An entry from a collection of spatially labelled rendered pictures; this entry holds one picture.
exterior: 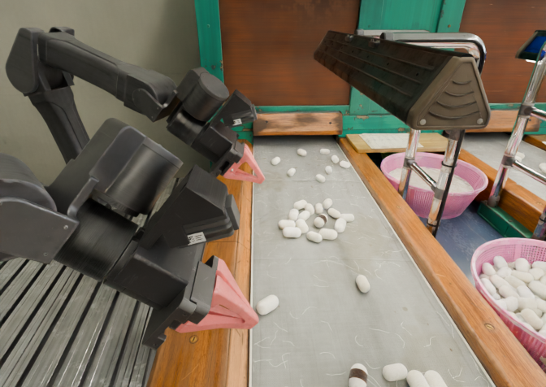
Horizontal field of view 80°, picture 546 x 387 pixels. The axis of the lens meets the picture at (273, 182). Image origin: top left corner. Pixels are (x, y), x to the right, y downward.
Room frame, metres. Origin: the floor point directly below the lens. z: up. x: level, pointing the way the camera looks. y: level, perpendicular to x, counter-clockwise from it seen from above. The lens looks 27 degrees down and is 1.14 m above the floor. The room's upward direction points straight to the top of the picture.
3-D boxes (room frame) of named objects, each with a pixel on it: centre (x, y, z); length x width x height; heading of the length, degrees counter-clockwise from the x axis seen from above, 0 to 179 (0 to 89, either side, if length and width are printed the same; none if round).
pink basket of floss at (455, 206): (0.81, -0.43, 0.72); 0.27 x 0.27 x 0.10
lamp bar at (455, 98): (0.62, -0.16, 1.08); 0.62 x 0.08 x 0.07; 3
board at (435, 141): (1.02, -0.42, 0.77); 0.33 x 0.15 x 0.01; 93
